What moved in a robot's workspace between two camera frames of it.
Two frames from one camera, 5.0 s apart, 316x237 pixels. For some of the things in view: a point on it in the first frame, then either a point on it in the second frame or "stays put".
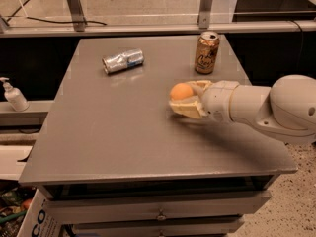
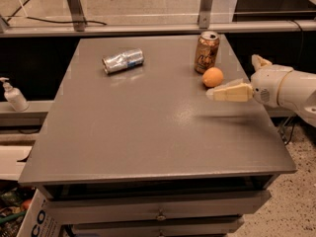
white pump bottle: [14, 96] stays put
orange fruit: [181, 91] -> [212, 76]
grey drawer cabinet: [118, 159] stays put
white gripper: [218, 99] -> [266, 83]
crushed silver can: [118, 62] stays put
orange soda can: [206, 51] stays put
